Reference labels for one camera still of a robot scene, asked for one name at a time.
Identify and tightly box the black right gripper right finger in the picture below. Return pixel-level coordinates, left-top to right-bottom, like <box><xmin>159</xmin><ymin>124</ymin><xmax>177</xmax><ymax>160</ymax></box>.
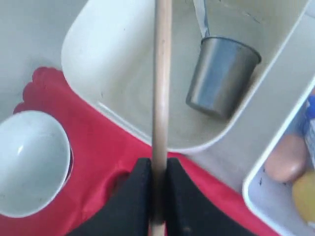
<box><xmin>165</xmin><ymin>158</ymin><xmax>249</xmax><ymax>236</ymax></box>

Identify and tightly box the brown egg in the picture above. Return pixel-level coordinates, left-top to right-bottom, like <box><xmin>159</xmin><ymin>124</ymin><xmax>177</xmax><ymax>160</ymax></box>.
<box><xmin>264</xmin><ymin>134</ymin><xmax>309</xmax><ymax>182</ymax></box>

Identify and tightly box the yellow lemon with sticker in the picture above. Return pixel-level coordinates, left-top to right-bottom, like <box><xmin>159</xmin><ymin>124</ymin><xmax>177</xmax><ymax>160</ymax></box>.
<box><xmin>292</xmin><ymin>171</ymin><xmax>315</xmax><ymax>228</ymax></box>

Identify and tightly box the cream plastic bin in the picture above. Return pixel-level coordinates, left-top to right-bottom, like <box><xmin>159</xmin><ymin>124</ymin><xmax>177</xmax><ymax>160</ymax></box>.
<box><xmin>61</xmin><ymin>0</ymin><xmax>309</xmax><ymax>154</ymax></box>

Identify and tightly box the white perforated plastic basket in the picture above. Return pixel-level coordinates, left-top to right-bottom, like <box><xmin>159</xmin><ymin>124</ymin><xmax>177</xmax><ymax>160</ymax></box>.
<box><xmin>242</xmin><ymin>81</ymin><xmax>315</xmax><ymax>236</ymax></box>

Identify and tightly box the small milk carton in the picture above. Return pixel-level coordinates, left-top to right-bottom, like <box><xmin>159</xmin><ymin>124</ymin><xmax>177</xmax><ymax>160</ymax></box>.
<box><xmin>304</xmin><ymin>94</ymin><xmax>315</xmax><ymax>166</ymax></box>

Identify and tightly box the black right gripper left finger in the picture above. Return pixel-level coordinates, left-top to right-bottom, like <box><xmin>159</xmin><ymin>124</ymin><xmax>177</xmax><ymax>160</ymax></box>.
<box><xmin>68</xmin><ymin>158</ymin><xmax>152</xmax><ymax>236</ymax></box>

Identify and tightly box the stainless steel table knife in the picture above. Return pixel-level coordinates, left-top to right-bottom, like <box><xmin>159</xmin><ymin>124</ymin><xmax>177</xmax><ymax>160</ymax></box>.
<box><xmin>193</xmin><ymin>0</ymin><xmax>210</xmax><ymax>38</ymax></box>

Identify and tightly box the red scalloped tablecloth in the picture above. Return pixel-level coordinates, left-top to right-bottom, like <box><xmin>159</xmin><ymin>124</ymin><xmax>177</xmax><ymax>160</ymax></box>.
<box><xmin>0</xmin><ymin>66</ymin><xmax>281</xmax><ymax>236</ymax></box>

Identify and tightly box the stainless steel cup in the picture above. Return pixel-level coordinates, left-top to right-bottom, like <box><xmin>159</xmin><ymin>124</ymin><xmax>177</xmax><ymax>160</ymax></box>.
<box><xmin>186</xmin><ymin>36</ymin><xmax>261</xmax><ymax>120</ymax></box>

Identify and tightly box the wooden chopstick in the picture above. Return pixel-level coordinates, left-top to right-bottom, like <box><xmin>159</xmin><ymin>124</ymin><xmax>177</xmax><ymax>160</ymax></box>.
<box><xmin>150</xmin><ymin>0</ymin><xmax>172</xmax><ymax>236</ymax></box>

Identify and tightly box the white ceramic bowl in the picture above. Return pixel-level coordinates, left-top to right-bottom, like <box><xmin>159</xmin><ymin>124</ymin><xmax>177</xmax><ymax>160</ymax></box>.
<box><xmin>0</xmin><ymin>111</ymin><xmax>72</xmax><ymax>218</ymax></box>

